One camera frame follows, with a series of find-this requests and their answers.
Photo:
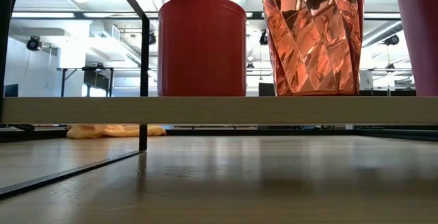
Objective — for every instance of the black background table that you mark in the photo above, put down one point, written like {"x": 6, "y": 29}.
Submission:
{"x": 97, "y": 78}

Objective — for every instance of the red ceramic mug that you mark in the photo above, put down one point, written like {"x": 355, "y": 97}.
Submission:
{"x": 202, "y": 46}

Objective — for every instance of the yellow cloth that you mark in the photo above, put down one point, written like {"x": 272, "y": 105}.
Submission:
{"x": 113, "y": 131}

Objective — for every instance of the black background monitor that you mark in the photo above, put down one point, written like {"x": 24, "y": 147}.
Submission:
{"x": 8, "y": 90}

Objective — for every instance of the black ceiling fan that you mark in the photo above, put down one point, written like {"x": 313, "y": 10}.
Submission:
{"x": 33, "y": 43}

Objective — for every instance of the orange faceted glass cup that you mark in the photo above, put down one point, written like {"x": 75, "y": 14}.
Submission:
{"x": 315, "y": 52}

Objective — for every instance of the black metal table frame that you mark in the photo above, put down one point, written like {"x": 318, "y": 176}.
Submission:
{"x": 273, "y": 132}

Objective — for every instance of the maroon plastic cup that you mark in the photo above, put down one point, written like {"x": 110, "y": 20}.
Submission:
{"x": 421, "y": 39}

